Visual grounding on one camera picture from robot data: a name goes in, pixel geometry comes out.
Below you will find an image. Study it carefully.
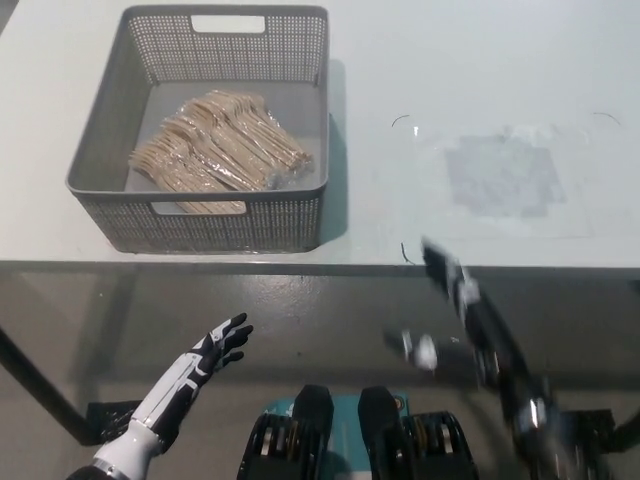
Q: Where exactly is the robot right black white hand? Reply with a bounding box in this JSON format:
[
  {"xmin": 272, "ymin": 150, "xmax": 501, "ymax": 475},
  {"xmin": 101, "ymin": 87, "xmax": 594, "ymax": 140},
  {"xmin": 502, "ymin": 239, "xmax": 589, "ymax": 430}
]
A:
[{"xmin": 382, "ymin": 237, "xmax": 540, "ymax": 407}]

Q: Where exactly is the clear bag of wooden forks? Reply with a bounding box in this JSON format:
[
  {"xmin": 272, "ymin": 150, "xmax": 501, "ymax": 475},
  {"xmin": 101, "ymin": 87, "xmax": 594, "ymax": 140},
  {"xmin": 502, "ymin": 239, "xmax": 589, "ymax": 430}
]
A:
[{"xmin": 128, "ymin": 89, "xmax": 316, "ymax": 216}]

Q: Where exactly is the robot left white black hand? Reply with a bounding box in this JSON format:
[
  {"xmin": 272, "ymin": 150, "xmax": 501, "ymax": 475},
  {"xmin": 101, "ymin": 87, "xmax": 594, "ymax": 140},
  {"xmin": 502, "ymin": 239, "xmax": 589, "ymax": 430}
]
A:
[{"xmin": 128, "ymin": 312, "xmax": 255, "ymax": 449}]

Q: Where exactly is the black floor foot plate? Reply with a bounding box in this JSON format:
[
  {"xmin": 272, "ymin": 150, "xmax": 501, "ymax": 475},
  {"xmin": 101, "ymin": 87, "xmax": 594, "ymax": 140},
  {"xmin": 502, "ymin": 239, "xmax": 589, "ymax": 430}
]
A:
[
  {"xmin": 87, "ymin": 401, "xmax": 144, "ymax": 446},
  {"xmin": 554, "ymin": 409, "xmax": 615, "ymax": 454}
]

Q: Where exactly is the robot left black body block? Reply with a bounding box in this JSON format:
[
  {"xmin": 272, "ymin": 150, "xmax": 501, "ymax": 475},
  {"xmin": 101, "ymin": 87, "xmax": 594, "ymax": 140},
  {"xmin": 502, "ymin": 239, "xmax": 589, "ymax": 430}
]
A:
[{"xmin": 237, "ymin": 383, "xmax": 335, "ymax": 480}]

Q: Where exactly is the grey perforated plastic basket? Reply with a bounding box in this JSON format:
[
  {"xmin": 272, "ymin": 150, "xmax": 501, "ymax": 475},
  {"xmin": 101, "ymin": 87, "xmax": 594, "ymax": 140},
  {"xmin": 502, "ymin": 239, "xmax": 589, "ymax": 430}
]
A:
[{"xmin": 65, "ymin": 4, "xmax": 331, "ymax": 254}]

